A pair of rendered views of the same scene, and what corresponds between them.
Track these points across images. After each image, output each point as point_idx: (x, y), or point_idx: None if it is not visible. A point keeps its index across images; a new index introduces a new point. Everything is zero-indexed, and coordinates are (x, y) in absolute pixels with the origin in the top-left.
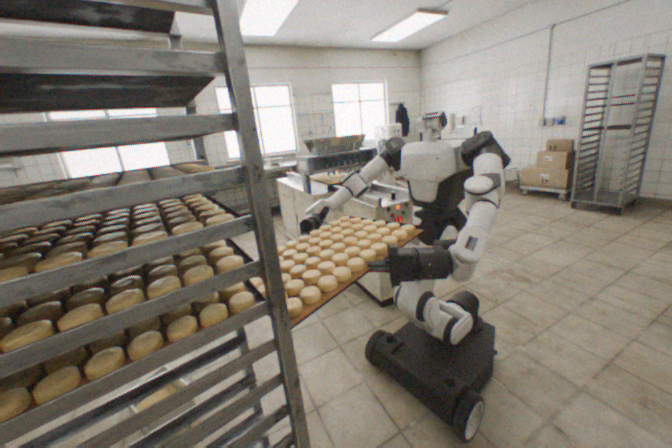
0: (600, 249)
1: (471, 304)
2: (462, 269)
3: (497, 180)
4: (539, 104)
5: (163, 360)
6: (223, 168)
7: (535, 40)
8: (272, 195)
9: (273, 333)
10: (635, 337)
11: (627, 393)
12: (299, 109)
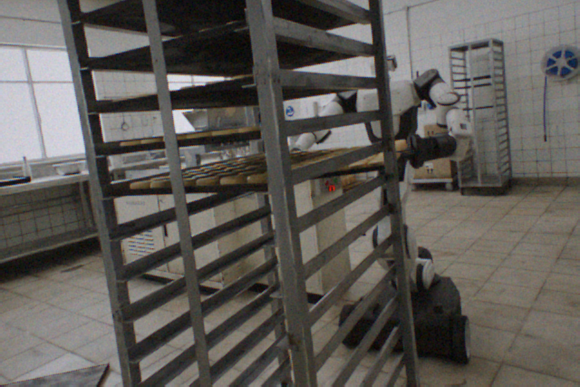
0: (499, 221)
1: (427, 255)
2: (462, 144)
3: (458, 95)
4: None
5: (359, 157)
6: None
7: (393, 21)
8: (62, 229)
9: (385, 167)
10: (550, 270)
11: (560, 302)
12: (105, 89)
